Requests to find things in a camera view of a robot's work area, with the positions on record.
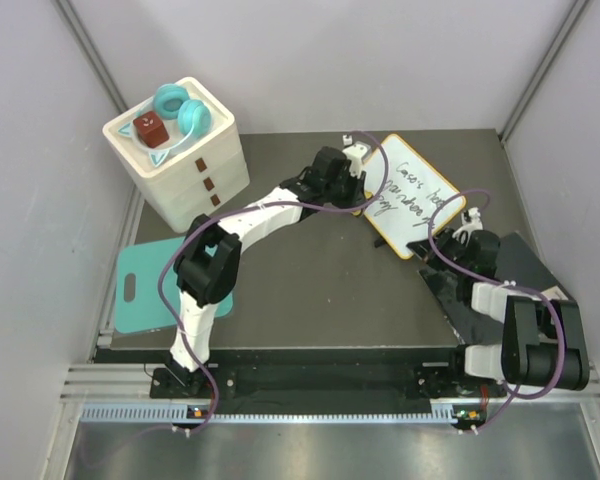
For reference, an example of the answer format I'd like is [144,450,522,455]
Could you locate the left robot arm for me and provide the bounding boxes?
[165,142,371,397]

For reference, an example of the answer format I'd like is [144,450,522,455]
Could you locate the teal cutting board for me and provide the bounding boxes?
[115,235,236,335]

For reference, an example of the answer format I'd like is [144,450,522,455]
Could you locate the yellow-framed whiteboard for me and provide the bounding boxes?
[363,134,466,260]

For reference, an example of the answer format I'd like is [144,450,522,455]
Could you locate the grey slotted cable duct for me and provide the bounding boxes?
[80,403,483,425]

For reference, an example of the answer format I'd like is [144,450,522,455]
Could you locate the brown cube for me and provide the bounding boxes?
[132,111,169,148]

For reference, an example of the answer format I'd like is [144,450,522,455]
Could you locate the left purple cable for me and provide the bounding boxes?
[158,130,389,434]

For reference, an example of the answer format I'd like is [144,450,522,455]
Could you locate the purple cable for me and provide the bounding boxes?
[429,188,566,434]
[158,130,389,434]

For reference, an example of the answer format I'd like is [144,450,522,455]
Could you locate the aluminium frame rail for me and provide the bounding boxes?
[60,364,151,401]

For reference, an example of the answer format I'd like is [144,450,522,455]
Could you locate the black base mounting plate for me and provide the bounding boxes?
[148,362,509,401]

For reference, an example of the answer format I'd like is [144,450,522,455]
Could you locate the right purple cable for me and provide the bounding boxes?
[429,188,566,434]

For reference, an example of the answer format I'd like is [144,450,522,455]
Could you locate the white three-drawer storage box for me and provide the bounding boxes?
[102,77,250,233]

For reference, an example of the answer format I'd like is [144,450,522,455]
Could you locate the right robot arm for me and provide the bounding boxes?
[407,228,590,396]

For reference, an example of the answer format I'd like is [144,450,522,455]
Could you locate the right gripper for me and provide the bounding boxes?
[409,228,471,276]

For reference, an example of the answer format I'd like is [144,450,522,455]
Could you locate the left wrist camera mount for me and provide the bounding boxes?
[342,134,371,177]

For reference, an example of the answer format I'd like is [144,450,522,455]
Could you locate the black flat box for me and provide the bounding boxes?
[419,232,574,345]

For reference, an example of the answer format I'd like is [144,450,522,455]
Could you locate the teal cat-ear headphones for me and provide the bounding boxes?
[117,83,213,168]

